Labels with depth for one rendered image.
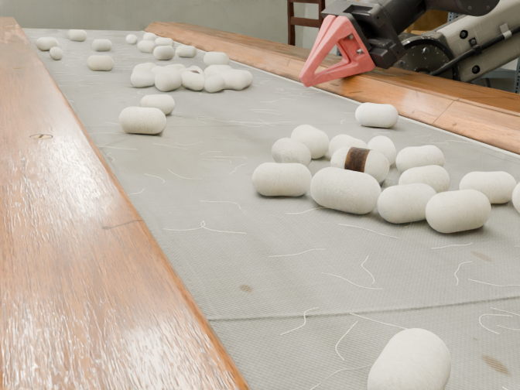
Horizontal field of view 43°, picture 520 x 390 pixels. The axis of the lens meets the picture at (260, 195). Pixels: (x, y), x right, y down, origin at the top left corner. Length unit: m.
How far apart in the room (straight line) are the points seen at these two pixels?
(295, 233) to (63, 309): 0.15
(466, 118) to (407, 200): 0.27
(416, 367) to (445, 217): 0.15
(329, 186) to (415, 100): 0.32
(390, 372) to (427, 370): 0.01
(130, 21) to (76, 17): 0.39
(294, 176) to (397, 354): 0.18
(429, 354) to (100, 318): 0.08
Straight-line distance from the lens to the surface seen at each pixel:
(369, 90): 0.70
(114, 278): 0.19
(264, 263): 0.26
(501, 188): 0.37
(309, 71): 0.73
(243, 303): 0.23
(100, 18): 5.20
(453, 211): 0.31
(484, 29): 1.11
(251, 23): 5.46
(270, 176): 0.34
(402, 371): 0.17
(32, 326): 0.17
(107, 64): 0.87
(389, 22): 0.71
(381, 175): 0.38
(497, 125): 0.55
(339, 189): 0.32
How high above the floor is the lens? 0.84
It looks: 17 degrees down
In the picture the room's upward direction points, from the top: 3 degrees clockwise
